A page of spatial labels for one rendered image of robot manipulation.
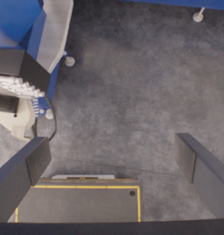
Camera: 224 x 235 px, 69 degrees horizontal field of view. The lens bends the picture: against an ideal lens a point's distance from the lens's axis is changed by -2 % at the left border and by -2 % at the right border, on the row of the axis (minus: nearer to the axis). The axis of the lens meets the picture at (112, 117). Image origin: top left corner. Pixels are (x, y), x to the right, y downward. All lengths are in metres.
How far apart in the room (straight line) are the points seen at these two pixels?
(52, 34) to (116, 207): 1.21
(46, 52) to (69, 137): 0.97
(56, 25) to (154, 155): 1.31
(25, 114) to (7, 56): 0.35
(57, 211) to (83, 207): 0.20
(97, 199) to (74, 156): 0.53
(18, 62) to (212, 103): 1.68
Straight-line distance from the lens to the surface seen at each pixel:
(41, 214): 1.54
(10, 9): 0.64
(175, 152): 0.17
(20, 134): 0.97
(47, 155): 0.17
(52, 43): 1.00
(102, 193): 1.36
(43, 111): 1.64
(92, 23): 2.10
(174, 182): 1.76
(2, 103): 0.94
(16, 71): 0.71
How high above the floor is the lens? 1.64
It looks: 82 degrees down
